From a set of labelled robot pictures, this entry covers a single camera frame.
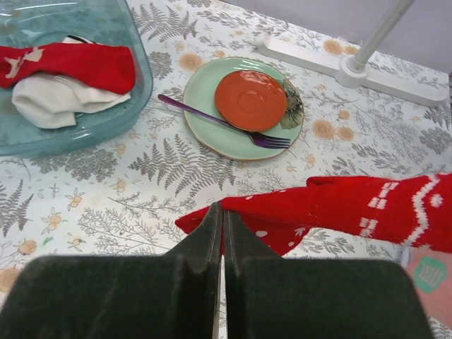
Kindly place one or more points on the orange saucer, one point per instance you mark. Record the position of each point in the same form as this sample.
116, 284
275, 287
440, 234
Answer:
250, 100

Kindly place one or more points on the red sock white pattern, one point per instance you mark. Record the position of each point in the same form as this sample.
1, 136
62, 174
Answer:
99, 66

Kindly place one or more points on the purple fork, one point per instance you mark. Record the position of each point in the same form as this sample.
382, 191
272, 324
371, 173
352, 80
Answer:
257, 138

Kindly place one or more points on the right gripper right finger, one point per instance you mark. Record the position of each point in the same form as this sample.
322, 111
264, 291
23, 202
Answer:
272, 297

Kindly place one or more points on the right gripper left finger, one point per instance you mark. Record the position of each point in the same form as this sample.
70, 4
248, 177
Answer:
175, 295

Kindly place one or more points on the plain white sock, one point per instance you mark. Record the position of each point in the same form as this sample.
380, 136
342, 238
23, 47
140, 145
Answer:
51, 102

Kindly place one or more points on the teal plastic basin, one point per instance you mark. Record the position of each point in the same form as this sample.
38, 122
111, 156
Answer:
35, 23

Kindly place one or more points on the red snowflake sock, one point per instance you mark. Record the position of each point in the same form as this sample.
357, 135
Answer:
414, 212

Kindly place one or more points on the light green plate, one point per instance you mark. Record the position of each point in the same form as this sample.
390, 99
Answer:
200, 91

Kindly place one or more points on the white sock black stripes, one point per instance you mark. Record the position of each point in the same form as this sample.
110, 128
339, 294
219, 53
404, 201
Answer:
73, 39

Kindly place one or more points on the metal drying stand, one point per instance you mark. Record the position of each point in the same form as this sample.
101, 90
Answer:
353, 71

